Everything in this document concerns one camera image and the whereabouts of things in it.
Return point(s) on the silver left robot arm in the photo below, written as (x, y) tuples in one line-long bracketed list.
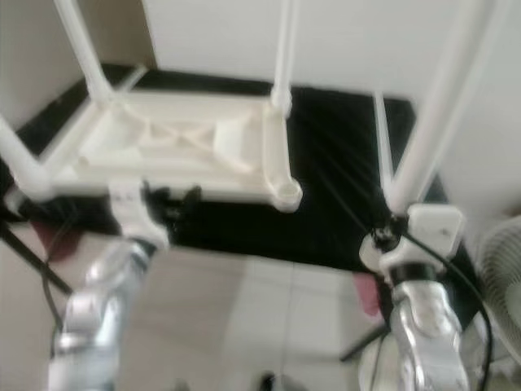
[(98, 318)]

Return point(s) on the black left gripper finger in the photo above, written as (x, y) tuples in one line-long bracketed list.
[(190, 202), (155, 199)]

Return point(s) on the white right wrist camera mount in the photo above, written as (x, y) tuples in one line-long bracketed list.
[(435, 228)]

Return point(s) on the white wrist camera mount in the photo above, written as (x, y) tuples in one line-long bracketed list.
[(435, 228), (138, 216)]

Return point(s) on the pink soft object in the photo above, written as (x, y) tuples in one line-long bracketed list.
[(368, 295), (50, 240)]

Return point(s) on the black table cloth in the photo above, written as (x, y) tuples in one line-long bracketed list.
[(334, 163)]

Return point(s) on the white plastic table top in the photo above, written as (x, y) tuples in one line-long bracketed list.
[(171, 163)]

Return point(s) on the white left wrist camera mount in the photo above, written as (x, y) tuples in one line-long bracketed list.
[(138, 216)]

